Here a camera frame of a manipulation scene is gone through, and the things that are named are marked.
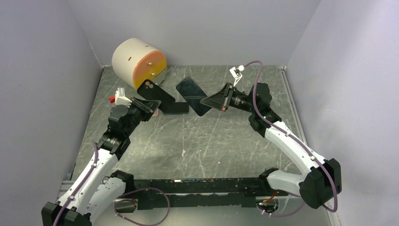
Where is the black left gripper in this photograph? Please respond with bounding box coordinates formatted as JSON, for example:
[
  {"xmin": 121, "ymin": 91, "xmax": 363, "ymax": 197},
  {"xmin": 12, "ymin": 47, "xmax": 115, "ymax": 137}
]
[{"xmin": 124, "ymin": 96, "xmax": 161, "ymax": 137}]

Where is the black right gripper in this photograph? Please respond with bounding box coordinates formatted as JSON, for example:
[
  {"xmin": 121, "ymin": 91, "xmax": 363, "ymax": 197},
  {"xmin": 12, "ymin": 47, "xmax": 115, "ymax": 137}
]
[{"xmin": 200, "ymin": 82, "xmax": 257, "ymax": 114}]

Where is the black screen white phone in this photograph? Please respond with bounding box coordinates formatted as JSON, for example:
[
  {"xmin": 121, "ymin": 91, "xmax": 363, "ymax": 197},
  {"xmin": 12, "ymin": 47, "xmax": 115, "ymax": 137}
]
[{"xmin": 163, "ymin": 102, "xmax": 190, "ymax": 114}]

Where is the pink phone case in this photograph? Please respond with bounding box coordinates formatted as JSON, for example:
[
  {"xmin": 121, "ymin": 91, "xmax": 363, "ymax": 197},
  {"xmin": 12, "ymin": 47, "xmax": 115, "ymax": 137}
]
[{"xmin": 152, "ymin": 109, "xmax": 160, "ymax": 117}]

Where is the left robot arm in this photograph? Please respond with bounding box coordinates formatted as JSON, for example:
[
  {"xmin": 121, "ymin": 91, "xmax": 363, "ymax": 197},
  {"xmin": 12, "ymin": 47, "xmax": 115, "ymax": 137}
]
[{"xmin": 41, "ymin": 97, "xmax": 161, "ymax": 226}]

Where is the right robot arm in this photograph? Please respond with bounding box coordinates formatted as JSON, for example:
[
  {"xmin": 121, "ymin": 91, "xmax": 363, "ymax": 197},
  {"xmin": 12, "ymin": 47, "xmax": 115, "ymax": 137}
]
[{"xmin": 200, "ymin": 83, "xmax": 342, "ymax": 212}]

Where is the white round drawer cabinet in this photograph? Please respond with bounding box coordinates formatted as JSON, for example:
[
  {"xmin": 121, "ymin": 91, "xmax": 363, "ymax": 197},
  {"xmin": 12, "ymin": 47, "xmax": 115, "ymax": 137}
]
[{"xmin": 112, "ymin": 38, "xmax": 167, "ymax": 89}]

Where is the black base crossbar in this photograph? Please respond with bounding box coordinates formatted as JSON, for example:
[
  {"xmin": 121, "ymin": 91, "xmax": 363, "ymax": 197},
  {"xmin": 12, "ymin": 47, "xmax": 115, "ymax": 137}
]
[{"xmin": 133, "ymin": 178, "xmax": 288, "ymax": 210}]

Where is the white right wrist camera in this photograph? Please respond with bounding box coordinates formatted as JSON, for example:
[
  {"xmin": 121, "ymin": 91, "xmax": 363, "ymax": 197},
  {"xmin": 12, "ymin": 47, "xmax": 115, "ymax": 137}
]
[{"xmin": 229, "ymin": 65, "xmax": 245, "ymax": 87}]

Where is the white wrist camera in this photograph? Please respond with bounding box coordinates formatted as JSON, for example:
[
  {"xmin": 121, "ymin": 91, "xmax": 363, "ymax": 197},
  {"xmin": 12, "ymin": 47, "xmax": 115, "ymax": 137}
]
[
  {"xmin": 229, "ymin": 65, "xmax": 245, "ymax": 87},
  {"xmin": 108, "ymin": 87, "xmax": 132, "ymax": 107}
]

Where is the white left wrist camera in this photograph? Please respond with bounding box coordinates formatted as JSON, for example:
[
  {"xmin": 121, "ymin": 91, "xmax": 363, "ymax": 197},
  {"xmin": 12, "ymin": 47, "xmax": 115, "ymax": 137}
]
[{"xmin": 108, "ymin": 87, "xmax": 132, "ymax": 107}]

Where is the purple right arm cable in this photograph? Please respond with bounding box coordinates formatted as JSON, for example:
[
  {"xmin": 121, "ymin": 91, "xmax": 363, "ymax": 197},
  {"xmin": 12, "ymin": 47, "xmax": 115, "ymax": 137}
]
[{"xmin": 243, "ymin": 60, "xmax": 339, "ymax": 218}]

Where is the aluminium frame rail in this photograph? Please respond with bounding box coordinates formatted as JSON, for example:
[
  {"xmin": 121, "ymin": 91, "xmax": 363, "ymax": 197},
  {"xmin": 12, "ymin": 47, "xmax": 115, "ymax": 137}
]
[{"xmin": 41, "ymin": 170, "xmax": 289, "ymax": 226}]

